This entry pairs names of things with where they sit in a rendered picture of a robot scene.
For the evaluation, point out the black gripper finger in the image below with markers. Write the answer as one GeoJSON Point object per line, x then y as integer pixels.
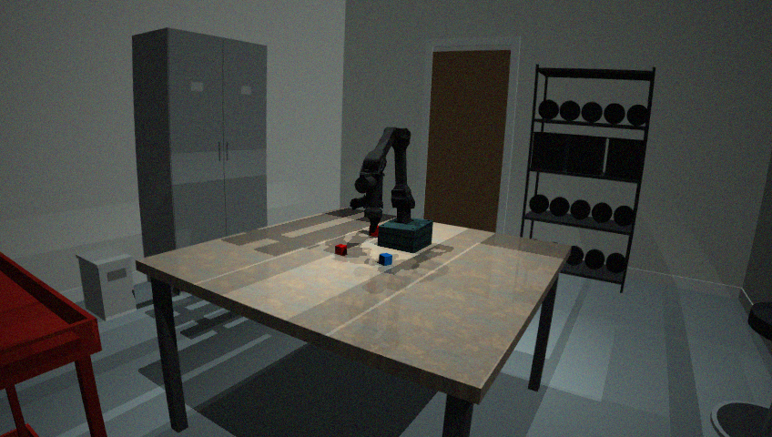
{"type": "Point", "coordinates": [374, 223]}

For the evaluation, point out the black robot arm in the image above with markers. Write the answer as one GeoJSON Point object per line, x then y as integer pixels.
{"type": "Point", "coordinates": [371, 174]}

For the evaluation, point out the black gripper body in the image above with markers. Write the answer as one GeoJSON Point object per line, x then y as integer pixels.
{"type": "Point", "coordinates": [374, 204]}

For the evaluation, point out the blue cube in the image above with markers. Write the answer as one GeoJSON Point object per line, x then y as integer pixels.
{"type": "Point", "coordinates": [385, 259]}

